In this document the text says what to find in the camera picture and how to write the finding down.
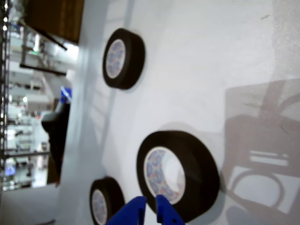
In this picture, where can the brown wooden board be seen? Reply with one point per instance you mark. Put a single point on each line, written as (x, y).
(58, 18)

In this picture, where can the black tape roll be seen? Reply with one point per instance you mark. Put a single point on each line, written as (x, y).
(133, 61)
(114, 189)
(204, 168)

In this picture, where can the small blue object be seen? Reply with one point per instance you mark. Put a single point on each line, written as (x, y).
(65, 95)

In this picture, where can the grey metal strip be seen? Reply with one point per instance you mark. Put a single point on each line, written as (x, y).
(47, 222)

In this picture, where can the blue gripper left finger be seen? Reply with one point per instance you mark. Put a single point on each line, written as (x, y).
(133, 211)

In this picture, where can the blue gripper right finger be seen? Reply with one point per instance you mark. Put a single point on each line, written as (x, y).
(167, 211)

